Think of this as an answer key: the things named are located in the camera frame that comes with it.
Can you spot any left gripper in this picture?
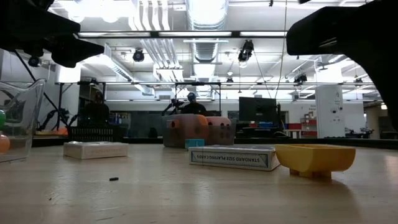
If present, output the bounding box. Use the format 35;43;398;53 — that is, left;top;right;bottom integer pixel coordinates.
0;0;105;69

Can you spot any orange playing card deck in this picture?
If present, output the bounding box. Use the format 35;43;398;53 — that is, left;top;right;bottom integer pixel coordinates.
63;141;129;161

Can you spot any orange foam die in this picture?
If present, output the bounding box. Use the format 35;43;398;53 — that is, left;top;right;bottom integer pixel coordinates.
166;114;209;147

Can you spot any pink foam die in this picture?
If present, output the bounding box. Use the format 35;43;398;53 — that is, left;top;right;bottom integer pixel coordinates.
205;116;233;146

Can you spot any small blue toy block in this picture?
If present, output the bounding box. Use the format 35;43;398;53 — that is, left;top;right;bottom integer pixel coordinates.
184;138;206;150

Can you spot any person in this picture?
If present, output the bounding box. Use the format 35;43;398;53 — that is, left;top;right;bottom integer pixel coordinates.
77;90;111;128
180;91;208;116

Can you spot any white square pillar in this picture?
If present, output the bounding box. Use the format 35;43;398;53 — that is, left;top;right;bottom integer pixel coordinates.
315;85;345;139

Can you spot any black mesh basket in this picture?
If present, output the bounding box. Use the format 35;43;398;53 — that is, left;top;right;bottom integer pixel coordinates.
66;125;115;143

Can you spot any clear plastic tray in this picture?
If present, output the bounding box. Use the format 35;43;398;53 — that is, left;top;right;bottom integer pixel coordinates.
0;77;48;165

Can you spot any red storage bin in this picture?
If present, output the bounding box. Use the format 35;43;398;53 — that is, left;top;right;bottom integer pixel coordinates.
287;123;318;138

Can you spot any black computer monitor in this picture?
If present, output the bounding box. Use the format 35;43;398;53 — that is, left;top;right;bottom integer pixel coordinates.
238;96;278;123

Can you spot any long yellow toy block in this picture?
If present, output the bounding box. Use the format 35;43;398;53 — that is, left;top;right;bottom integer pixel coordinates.
274;143;357;179

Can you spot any grey translucent plastic bin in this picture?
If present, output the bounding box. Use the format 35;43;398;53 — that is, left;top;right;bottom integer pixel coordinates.
161;113;238;149

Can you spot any blue playing card deck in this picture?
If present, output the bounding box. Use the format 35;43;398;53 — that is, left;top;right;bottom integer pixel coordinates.
188;145;281;172

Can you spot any black background workstation frame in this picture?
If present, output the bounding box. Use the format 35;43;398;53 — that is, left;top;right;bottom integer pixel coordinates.
55;80;222;131

